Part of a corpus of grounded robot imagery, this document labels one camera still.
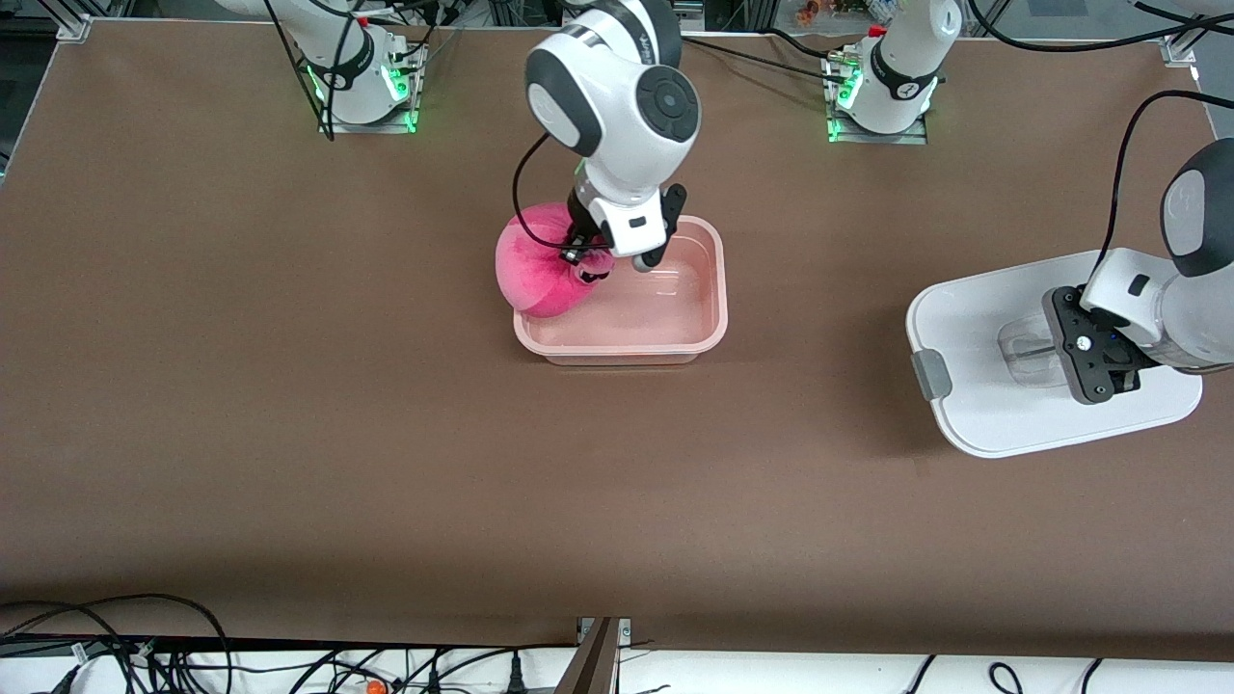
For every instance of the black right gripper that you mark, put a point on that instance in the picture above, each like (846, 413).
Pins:
(582, 229)

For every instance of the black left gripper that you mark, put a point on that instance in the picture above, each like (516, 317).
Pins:
(1124, 367)

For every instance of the pink plush toy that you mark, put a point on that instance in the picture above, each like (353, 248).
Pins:
(535, 275)

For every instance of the white lid with grey clips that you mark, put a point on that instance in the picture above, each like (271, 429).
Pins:
(993, 414)

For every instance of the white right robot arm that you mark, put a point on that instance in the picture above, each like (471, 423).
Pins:
(617, 106)

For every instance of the translucent pink plastic box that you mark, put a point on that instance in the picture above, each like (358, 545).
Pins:
(675, 308)

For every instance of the small colourful figures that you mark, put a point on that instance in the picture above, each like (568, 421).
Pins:
(810, 12)

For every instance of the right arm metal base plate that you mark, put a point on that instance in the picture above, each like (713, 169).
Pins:
(366, 128)

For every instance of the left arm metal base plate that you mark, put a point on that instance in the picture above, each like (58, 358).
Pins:
(877, 139)

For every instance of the aluminium profile with bracket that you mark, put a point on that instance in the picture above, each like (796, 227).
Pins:
(1181, 48)

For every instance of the aluminium profile post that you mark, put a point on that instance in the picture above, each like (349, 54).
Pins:
(593, 665)

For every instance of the small metal corner bracket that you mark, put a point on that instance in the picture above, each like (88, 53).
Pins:
(72, 31)

